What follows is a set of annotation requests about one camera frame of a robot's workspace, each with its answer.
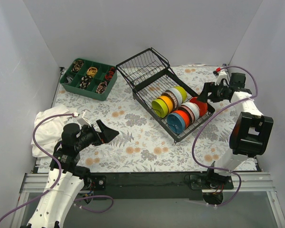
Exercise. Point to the pink floral rolled belt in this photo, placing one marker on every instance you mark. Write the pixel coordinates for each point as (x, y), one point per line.
(101, 87)

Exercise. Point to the brown patterned bowl left row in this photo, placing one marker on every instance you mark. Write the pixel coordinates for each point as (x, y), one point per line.
(173, 97)

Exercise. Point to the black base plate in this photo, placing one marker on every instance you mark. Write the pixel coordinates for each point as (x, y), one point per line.
(157, 185)

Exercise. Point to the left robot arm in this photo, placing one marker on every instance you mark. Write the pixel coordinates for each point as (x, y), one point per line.
(66, 178)

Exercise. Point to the orange bowl front right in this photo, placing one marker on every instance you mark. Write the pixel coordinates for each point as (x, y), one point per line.
(185, 116)

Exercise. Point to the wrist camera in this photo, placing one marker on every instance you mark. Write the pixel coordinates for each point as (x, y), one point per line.
(220, 74)
(82, 120)

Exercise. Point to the brown patterned rolled belt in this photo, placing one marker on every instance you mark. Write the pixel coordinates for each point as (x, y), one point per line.
(77, 65)

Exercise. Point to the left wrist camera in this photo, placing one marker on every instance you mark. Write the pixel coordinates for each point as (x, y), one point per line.
(82, 120)

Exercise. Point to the white bowl left row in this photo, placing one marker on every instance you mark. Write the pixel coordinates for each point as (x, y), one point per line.
(177, 94)

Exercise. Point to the red orange bowl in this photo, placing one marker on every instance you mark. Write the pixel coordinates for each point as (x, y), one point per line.
(203, 107)

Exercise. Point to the blue bowl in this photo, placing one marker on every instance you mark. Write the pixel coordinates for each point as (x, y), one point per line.
(176, 123)

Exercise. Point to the white bowl row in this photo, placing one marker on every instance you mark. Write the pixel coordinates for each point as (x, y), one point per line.
(177, 94)
(194, 109)

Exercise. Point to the brown patterned bowl row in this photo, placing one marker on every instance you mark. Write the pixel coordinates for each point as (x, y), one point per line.
(189, 112)
(173, 97)

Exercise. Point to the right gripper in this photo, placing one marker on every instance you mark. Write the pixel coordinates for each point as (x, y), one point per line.
(211, 92)

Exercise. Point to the black wire dish rack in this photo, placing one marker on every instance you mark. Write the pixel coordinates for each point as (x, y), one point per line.
(149, 74)

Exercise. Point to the red black rolled belt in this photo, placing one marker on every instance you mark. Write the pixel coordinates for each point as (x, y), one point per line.
(110, 74)

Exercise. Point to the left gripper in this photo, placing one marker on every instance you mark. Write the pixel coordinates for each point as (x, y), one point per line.
(99, 135)

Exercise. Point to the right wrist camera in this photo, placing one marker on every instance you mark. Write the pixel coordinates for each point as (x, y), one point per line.
(220, 74)

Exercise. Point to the white bowl right row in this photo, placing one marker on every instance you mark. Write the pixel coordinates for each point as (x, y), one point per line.
(194, 109)

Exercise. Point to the yellow orange bowl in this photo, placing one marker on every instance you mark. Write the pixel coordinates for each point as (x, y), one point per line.
(168, 101)

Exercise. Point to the floral patterned table mat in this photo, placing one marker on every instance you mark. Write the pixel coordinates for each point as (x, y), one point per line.
(142, 144)

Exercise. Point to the green compartment organizer tray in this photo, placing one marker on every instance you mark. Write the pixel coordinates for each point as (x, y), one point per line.
(73, 87)

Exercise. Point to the lime green bowl front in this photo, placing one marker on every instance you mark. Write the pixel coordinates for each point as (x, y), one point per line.
(160, 107)

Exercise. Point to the dark floral rolled belt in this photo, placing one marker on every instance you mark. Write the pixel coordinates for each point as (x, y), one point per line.
(85, 82)

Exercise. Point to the lime green bowl back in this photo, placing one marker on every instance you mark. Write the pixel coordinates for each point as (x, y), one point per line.
(183, 92)

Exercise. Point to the lime green bowl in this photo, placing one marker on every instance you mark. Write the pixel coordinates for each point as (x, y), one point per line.
(160, 107)
(183, 92)

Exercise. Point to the brown patterned bowl right row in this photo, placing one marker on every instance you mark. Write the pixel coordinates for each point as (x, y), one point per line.
(189, 112)

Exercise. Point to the yellow rolled belt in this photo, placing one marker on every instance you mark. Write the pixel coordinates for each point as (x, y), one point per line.
(92, 71)

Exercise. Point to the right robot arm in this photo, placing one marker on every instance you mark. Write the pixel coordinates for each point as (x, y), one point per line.
(250, 135)

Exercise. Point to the white crumpled cloth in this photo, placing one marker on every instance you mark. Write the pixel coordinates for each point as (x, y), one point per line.
(49, 133)

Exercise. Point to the grey rolled belt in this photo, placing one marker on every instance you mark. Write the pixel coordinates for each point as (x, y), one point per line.
(68, 80)

